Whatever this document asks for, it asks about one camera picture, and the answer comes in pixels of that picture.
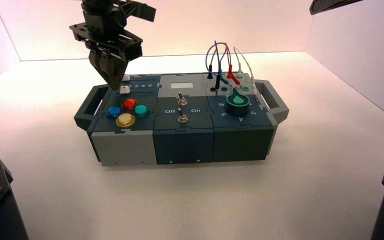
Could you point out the green push button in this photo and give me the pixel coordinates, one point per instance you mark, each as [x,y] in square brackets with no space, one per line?
[141,110]

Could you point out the green rotary knob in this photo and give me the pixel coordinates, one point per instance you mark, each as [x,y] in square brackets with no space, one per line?
[237,106]

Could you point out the small white display window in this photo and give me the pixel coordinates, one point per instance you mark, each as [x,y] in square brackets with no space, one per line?
[181,85]

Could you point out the metal toggle switch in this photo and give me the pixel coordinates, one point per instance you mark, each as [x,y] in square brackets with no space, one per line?
[182,118]
[181,100]

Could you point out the green banana socket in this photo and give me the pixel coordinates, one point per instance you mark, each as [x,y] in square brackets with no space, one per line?
[239,76]
[245,88]

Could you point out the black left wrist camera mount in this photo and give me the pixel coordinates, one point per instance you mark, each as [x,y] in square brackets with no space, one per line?
[139,10]

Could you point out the blue push button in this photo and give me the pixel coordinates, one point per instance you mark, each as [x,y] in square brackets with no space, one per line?
[114,112]

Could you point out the white slider knob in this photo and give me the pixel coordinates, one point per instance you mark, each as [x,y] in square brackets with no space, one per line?
[124,90]
[126,78]

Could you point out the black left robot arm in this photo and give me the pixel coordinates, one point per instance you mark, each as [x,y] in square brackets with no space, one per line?
[96,4]

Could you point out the red push button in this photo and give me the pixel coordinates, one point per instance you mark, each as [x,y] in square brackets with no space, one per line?
[129,104]

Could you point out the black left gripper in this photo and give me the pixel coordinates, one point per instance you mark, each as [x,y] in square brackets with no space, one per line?
[101,33]

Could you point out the yellow push button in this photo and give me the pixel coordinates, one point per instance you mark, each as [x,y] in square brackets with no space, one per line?
[125,120]

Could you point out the grey and teal control box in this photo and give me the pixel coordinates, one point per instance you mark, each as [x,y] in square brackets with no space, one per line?
[180,142]

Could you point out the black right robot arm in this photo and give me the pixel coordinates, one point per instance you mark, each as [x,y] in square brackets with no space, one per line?
[328,5]

